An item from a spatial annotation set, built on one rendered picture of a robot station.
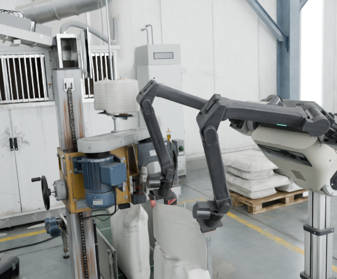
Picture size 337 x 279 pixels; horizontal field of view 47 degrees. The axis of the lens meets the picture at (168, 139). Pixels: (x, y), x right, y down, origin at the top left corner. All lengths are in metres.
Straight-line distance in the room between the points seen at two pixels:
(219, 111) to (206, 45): 5.76
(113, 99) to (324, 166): 0.97
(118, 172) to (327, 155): 0.90
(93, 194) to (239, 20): 5.96
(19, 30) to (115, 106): 2.64
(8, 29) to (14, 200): 1.91
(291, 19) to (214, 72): 1.74
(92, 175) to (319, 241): 1.11
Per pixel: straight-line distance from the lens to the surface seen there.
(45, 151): 4.74
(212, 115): 1.24
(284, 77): 7.88
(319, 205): 1.94
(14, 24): 4.42
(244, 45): 7.45
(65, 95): 2.00
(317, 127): 1.40
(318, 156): 1.65
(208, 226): 1.65
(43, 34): 4.35
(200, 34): 6.94
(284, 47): 7.91
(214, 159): 1.37
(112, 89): 1.83
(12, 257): 3.78
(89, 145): 1.78
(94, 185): 1.84
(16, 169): 4.75
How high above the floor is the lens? 1.70
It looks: 9 degrees down
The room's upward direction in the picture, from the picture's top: 3 degrees counter-clockwise
